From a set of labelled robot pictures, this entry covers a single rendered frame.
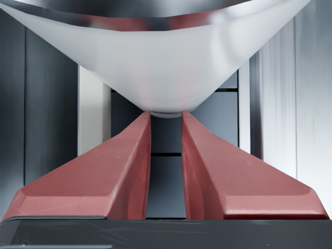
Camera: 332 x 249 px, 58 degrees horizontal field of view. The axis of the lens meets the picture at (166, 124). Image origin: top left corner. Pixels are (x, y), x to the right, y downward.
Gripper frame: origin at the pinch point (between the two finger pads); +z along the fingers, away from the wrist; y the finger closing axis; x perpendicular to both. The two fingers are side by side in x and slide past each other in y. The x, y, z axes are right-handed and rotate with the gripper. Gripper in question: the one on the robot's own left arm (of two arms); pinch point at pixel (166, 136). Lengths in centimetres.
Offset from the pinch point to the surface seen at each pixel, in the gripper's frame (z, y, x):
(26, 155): 7.5, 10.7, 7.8
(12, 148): 6.3, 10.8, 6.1
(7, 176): 4.7, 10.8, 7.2
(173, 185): 2.5, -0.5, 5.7
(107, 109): 3.2, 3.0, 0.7
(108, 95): 3.8, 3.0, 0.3
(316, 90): 10.2, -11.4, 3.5
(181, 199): 2.0, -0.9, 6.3
